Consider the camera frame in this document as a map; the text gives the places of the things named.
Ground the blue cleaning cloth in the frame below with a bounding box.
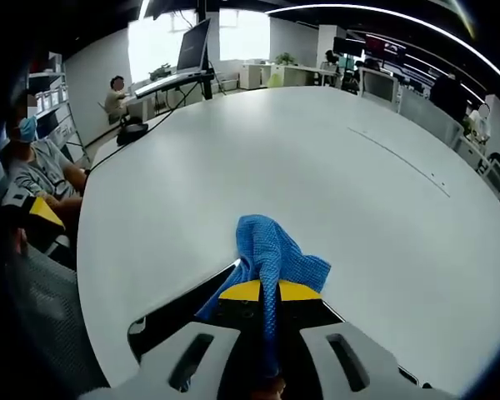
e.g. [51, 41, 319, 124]
[193, 214, 333, 378]

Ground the white storage shelving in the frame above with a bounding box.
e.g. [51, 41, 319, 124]
[27, 52, 91, 166]

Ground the low white cabinet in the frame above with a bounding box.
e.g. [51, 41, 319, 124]
[238, 62, 339, 89]

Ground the person's right hand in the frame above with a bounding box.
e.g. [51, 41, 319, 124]
[256, 374, 288, 400]

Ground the white square-backed chair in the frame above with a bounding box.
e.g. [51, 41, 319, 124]
[359, 66, 402, 113]

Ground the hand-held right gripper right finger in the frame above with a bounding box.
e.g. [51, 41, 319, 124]
[277, 278, 462, 400]

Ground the red display monitor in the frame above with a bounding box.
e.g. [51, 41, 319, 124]
[363, 34, 407, 63]

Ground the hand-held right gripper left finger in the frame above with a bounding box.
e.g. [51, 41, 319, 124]
[77, 278, 263, 400]

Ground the curved ceiling light strip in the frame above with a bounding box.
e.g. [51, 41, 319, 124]
[268, 3, 500, 95]

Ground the white wide-backed chair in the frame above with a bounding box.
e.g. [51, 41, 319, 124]
[399, 87, 464, 135]

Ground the black bag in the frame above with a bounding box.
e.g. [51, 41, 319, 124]
[116, 121, 150, 148]

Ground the tilted dark display screen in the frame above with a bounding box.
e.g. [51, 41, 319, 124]
[176, 17, 213, 73]

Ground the black cable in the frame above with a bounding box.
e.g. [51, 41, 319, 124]
[88, 85, 202, 173]

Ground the small green plant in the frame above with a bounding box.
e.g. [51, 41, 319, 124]
[148, 63, 173, 81]

